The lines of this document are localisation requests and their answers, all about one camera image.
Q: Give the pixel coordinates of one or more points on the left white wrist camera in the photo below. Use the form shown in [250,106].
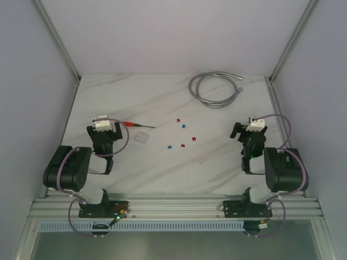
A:
[102,123]

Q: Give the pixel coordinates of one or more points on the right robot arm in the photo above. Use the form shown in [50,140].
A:
[282,168]

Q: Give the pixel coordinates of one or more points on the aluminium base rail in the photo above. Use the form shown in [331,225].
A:
[56,206]

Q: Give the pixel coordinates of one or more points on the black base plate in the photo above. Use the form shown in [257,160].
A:
[114,208]
[238,210]

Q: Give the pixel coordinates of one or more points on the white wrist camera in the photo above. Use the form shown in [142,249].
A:
[102,123]
[255,125]

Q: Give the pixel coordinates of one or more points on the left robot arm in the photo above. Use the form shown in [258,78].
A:
[69,168]

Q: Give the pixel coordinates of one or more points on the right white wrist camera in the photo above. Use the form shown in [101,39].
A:
[255,125]

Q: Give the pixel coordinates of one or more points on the slotted grey cable duct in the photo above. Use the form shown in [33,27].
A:
[159,225]

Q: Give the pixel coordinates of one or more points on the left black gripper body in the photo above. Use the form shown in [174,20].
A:
[104,134]

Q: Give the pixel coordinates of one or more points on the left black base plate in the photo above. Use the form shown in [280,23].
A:
[114,208]

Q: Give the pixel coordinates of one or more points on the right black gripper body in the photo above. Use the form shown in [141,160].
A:
[244,139]

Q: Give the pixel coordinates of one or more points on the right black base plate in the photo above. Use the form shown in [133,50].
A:
[238,210]

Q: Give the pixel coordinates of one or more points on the red handled screwdriver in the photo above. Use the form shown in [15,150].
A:
[131,124]

